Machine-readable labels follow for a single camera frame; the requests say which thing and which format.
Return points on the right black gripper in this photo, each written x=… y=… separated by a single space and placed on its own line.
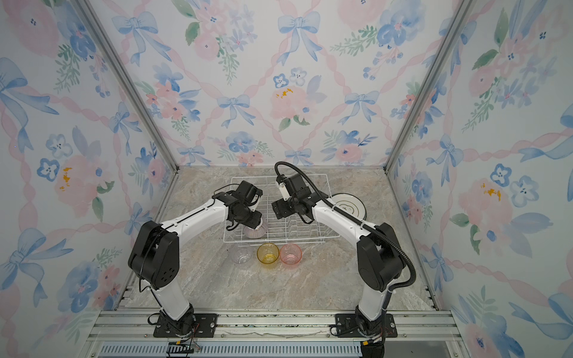
x=279 y=207

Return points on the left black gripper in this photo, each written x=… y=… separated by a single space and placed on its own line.
x=255 y=222

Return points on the pink glass cup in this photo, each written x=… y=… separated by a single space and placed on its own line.
x=290 y=254

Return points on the clear glass cup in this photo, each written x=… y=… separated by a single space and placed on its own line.
x=240 y=255

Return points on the yellow glass cup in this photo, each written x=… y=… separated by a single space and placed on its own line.
x=268 y=253

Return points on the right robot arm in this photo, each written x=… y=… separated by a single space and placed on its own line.
x=380 y=258

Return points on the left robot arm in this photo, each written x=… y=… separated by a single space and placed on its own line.
x=156 y=255

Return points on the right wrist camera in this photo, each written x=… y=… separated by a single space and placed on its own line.
x=282 y=187

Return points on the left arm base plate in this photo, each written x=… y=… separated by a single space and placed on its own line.
x=194 y=325

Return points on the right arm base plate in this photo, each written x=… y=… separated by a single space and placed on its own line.
x=352 y=325

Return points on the aluminium rail frame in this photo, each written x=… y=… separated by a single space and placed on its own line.
x=275 y=333

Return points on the left aluminium corner post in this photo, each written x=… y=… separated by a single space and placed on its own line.
x=96 y=29

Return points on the aluminium corner post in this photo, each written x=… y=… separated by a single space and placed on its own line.
x=459 y=20
x=96 y=29

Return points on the right aluminium corner post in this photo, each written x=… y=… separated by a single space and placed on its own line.
x=459 y=20

